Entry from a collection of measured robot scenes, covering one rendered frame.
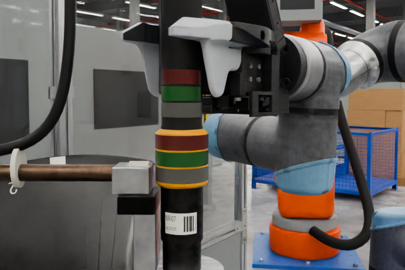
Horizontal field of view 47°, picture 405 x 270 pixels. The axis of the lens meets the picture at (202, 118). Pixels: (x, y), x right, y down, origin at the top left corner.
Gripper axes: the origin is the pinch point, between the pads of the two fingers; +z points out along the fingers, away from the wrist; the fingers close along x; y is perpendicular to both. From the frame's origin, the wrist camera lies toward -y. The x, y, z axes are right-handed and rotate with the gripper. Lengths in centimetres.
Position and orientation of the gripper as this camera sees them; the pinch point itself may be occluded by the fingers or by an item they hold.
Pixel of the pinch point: (156, 25)
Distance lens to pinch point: 36.5
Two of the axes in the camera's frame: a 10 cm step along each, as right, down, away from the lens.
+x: -8.1, -0.3, 5.8
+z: -5.8, 0.4, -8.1
